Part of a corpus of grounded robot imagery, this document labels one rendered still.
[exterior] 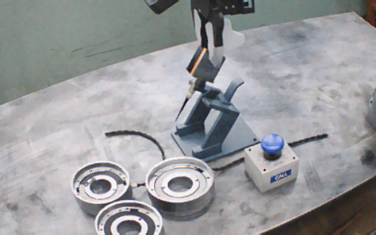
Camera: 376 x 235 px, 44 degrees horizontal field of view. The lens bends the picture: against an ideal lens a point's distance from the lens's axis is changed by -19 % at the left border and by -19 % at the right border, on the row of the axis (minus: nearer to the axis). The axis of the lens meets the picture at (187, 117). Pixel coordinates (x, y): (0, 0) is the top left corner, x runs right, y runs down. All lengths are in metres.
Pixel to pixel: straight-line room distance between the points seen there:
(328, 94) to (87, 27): 1.55
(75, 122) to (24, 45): 1.38
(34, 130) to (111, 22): 1.43
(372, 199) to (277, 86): 0.38
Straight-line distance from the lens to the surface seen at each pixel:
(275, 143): 0.84
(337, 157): 0.93
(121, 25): 2.48
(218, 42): 0.83
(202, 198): 0.82
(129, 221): 0.81
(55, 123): 1.09
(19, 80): 2.50
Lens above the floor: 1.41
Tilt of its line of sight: 36 degrees down
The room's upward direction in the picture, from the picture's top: 7 degrees counter-clockwise
